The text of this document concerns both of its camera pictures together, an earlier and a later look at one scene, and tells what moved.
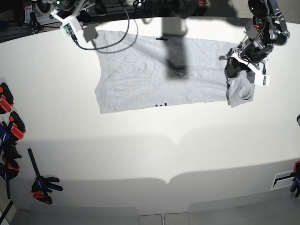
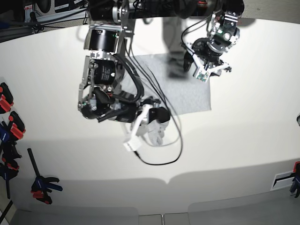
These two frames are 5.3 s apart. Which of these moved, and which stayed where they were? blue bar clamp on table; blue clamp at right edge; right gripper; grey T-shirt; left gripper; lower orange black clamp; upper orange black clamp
Moved: right gripper; grey T-shirt; left gripper
Stayed: lower orange black clamp; blue bar clamp on table; blue clamp at right edge; upper orange black clamp
